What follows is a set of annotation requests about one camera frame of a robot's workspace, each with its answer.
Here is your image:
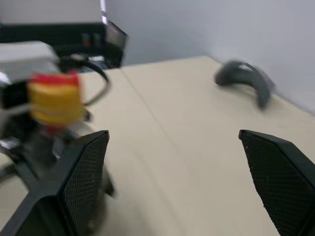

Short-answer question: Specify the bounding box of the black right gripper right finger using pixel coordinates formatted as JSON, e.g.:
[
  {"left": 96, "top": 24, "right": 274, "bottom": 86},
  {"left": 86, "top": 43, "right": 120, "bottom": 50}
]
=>
[{"left": 238, "top": 129, "right": 315, "bottom": 236}]

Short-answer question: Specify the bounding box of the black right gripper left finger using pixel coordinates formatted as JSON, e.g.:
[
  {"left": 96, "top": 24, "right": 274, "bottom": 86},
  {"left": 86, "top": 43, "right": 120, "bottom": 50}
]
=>
[{"left": 0, "top": 129, "right": 110, "bottom": 236}]

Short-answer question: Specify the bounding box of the red and yellow bottle cap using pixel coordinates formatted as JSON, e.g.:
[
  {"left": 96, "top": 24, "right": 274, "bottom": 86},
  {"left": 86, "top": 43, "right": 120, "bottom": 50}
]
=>
[{"left": 28, "top": 72, "right": 81, "bottom": 125}]

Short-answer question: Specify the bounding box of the black background equipment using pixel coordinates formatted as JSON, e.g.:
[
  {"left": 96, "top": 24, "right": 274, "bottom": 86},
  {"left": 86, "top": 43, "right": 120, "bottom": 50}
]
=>
[{"left": 0, "top": 20, "right": 129, "bottom": 69}]

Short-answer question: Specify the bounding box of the dark grey curved object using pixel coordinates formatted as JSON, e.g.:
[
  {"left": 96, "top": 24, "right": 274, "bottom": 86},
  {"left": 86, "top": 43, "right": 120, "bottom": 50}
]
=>
[{"left": 213, "top": 60, "right": 276, "bottom": 110}]

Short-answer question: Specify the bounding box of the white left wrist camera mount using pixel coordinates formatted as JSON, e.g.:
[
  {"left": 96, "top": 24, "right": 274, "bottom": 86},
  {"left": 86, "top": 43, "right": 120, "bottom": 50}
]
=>
[{"left": 0, "top": 40, "right": 60, "bottom": 82}]

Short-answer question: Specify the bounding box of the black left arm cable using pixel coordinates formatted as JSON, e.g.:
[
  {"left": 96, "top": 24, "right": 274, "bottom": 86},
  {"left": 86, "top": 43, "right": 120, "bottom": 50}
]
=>
[{"left": 59, "top": 54, "right": 110, "bottom": 107}]

